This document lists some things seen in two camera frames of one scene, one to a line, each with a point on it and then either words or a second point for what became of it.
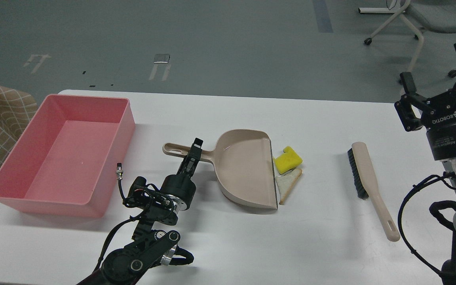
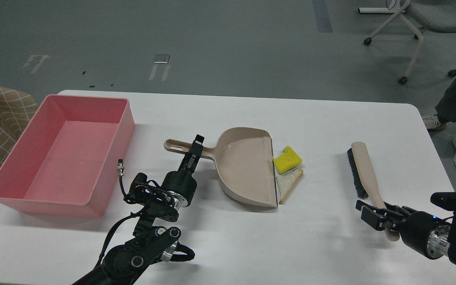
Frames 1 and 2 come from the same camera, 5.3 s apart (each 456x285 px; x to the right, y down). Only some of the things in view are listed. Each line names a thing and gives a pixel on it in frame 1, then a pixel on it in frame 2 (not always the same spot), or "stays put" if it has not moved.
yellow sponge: [287, 160] stays put
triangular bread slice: [285, 182] stays put
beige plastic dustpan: [243, 160] stays put
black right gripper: [454, 125] → [426, 234]
